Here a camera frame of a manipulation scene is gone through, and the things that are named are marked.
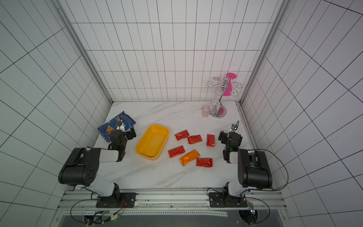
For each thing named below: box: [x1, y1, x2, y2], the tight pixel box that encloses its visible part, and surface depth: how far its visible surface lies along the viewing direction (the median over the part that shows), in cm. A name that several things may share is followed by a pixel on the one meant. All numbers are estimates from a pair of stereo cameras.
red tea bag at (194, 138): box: [187, 134, 203, 145], surface depth 98 cm
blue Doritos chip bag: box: [97, 111, 137, 143], surface depth 103 cm
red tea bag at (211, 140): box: [206, 133, 216, 148], surface depth 97 cm
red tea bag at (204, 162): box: [196, 157, 213, 168], surface depth 87 cm
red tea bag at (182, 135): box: [174, 129, 190, 141], surface depth 100 cm
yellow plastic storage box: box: [135, 124, 170, 161], surface depth 97 cm
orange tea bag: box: [179, 149, 201, 167], surface depth 89 cm
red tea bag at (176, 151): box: [167, 145, 186, 158], surface depth 92 cm
